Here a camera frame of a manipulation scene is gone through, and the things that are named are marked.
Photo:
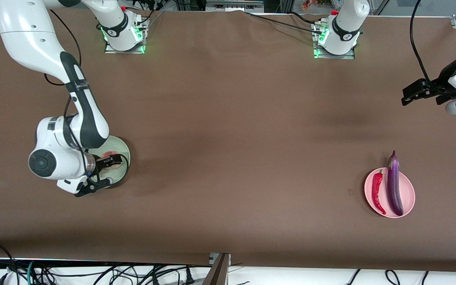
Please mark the black power plug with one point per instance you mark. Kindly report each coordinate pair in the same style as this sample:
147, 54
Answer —
189, 276

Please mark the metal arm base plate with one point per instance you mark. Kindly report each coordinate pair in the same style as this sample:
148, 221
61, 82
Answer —
111, 50
341, 56

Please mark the metal camera post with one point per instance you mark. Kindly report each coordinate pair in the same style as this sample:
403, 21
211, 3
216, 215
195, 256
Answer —
220, 273

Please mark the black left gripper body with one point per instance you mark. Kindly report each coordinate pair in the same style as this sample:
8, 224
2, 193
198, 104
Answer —
444, 78

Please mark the brown table cover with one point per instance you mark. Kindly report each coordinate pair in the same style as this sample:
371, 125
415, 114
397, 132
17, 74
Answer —
228, 118

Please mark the grey background device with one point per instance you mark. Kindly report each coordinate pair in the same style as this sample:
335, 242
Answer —
234, 5

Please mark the pink round plate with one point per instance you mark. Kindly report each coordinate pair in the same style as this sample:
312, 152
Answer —
408, 194

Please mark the pale green round plate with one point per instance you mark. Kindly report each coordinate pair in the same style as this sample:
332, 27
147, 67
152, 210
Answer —
123, 150

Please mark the long purple eggplant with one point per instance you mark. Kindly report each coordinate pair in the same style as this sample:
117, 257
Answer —
394, 190

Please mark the red chili pepper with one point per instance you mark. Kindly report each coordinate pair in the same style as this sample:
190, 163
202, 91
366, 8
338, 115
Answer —
377, 190

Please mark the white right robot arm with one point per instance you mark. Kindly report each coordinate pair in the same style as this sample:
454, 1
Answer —
26, 35

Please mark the yellow pink peach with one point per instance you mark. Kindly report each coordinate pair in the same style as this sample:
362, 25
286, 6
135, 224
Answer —
112, 153

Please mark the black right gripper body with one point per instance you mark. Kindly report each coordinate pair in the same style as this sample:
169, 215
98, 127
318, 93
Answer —
102, 162

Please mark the orange background items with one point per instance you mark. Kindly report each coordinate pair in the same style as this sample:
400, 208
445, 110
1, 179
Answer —
311, 4

